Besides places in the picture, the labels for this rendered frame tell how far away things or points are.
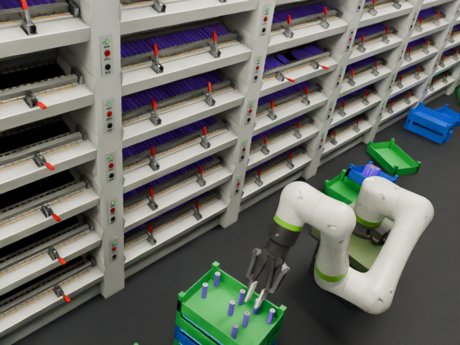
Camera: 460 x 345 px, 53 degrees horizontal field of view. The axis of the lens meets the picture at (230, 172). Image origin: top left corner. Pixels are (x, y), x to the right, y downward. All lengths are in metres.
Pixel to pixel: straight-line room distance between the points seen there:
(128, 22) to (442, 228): 2.07
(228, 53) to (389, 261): 0.96
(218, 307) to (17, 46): 1.01
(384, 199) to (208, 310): 0.81
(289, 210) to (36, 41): 0.83
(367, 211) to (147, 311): 0.99
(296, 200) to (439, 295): 1.25
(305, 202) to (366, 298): 0.49
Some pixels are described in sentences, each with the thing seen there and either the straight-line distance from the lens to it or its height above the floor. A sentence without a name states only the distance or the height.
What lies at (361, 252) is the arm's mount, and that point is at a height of 0.32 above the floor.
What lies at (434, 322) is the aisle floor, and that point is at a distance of 2.34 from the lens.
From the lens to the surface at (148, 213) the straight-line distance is 1.91.
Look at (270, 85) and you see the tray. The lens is 2.10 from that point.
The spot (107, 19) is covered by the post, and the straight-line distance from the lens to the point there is 1.41.
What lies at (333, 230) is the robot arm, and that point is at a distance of 1.35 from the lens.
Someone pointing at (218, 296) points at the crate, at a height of 0.32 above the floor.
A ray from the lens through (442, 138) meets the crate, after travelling 3.70.
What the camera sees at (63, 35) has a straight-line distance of 1.35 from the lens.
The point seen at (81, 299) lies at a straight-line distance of 2.05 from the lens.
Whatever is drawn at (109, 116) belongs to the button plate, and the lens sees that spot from 1.52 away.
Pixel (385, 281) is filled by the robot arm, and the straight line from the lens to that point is 1.75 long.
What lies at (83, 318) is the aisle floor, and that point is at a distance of 2.03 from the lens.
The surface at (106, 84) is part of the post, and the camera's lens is 1.47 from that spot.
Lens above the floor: 1.62
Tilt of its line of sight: 36 degrees down
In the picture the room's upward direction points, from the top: 9 degrees clockwise
